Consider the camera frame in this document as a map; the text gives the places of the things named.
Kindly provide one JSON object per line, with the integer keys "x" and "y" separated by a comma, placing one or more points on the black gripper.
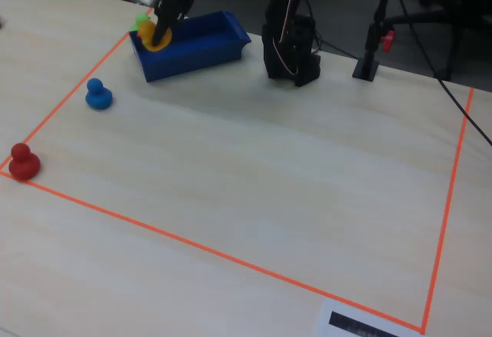
{"x": 167, "y": 11}

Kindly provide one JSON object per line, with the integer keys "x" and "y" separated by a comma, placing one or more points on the yellow rubber duck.
{"x": 163, "y": 42}

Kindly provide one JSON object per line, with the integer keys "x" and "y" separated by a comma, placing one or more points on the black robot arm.
{"x": 284, "y": 44}

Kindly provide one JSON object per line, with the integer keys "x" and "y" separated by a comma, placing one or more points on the green rubber duck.
{"x": 140, "y": 19}

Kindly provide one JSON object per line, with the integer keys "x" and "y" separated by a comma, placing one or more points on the blue plastic box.
{"x": 200, "y": 50}

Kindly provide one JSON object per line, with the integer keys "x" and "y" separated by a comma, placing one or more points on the blue rubber duck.
{"x": 98, "y": 96}

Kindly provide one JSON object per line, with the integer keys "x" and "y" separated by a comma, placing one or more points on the red rubber duck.
{"x": 24, "y": 164}

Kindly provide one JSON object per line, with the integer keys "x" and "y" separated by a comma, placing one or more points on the red clamp knob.
{"x": 389, "y": 41}

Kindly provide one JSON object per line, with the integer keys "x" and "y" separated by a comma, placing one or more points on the orange tape rectangle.
{"x": 246, "y": 263}

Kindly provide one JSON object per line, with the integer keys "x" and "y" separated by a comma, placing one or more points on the black office chair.
{"x": 449, "y": 2}

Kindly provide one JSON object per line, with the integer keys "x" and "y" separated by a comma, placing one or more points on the white paper with black bar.
{"x": 326, "y": 329}

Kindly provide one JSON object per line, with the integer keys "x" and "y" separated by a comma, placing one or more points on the black camera stand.
{"x": 369, "y": 60}

